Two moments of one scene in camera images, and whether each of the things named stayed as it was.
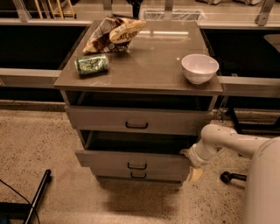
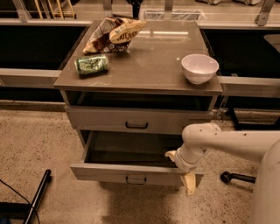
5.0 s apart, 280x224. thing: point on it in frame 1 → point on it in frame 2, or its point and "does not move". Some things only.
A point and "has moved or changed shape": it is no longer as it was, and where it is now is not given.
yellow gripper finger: (185, 151) → (172, 154)
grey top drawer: (164, 120) does not move
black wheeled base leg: (226, 177) does not move
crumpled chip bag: (113, 34) does not move
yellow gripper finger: (195, 174) → (189, 180)
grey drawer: (135, 149) has moved or changed shape
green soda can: (89, 66) does not move
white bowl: (199, 68) does not move
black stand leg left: (38, 197) does not move
